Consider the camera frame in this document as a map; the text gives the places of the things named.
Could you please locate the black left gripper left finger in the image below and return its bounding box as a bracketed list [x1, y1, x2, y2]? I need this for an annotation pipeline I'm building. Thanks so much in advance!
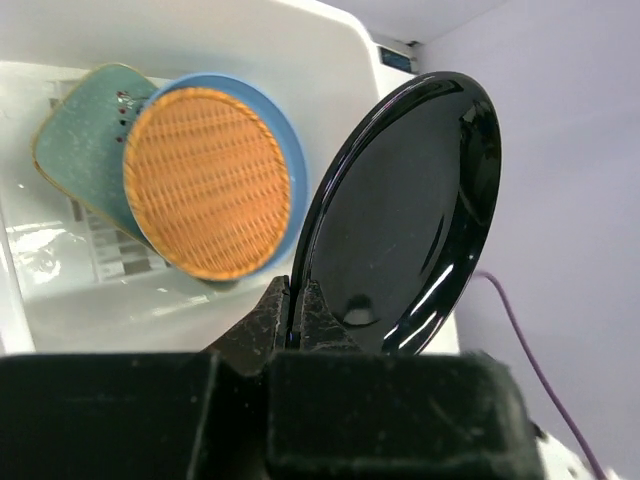
[205, 275, 290, 376]

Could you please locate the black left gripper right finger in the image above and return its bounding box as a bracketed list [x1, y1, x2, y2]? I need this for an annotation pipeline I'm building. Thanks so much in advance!
[291, 280, 362, 352]

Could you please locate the black round plate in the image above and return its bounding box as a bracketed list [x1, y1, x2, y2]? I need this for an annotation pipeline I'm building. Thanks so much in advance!
[286, 72, 502, 355]

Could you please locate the light blue round plate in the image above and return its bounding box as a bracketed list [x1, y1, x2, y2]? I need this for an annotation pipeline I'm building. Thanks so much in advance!
[115, 72, 310, 277]

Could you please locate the woven wicker round plate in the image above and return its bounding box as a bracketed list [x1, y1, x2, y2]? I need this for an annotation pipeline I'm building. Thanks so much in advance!
[123, 87, 292, 281]

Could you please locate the pale green rectangular dish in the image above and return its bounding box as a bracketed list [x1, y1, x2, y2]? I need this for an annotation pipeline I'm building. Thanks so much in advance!
[32, 64, 157, 246]

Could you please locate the blue label sticker right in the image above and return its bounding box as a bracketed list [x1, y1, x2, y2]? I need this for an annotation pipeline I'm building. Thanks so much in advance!
[378, 45, 415, 74]

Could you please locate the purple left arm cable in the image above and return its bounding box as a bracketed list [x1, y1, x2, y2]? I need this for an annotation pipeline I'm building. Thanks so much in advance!
[472, 270, 609, 480]

